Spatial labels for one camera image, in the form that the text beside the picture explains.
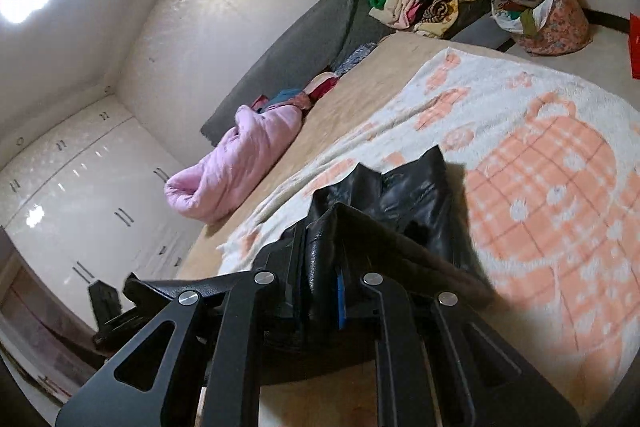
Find black leather jacket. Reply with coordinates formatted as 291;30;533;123
121;144;507;383

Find small clothes by headboard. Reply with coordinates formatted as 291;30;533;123
250;42;378;113

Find floral laundry basket with clothes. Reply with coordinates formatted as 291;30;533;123
491;0;590;56

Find white wardrobe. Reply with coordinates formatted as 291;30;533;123
1;96;202;329

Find pink rolled quilt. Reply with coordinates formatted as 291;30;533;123
164;105;303;225

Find white orange patterned blanket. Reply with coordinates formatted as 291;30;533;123
217;46;640;423

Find grey headboard cushion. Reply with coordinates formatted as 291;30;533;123
201;0;394;144

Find red plastic bag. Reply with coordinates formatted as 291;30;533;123
628;14;640;80

